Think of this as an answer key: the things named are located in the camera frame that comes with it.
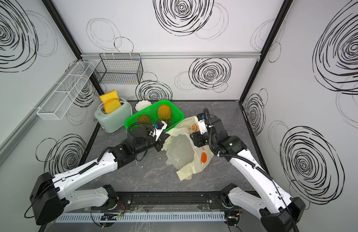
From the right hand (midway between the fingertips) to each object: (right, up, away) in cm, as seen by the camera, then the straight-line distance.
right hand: (195, 134), depth 72 cm
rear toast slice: (-55, +22, +23) cm, 64 cm away
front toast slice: (-51, +16, +17) cm, 57 cm away
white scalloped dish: (-39, +18, +44) cm, 61 cm away
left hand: (-13, 0, +1) cm, 13 cm away
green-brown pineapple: (-32, +6, +24) cm, 41 cm away
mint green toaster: (-51, +6, +20) cm, 55 cm away
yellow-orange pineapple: (-19, +11, +30) cm, 37 cm away
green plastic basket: (-10, +11, +33) cm, 36 cm away
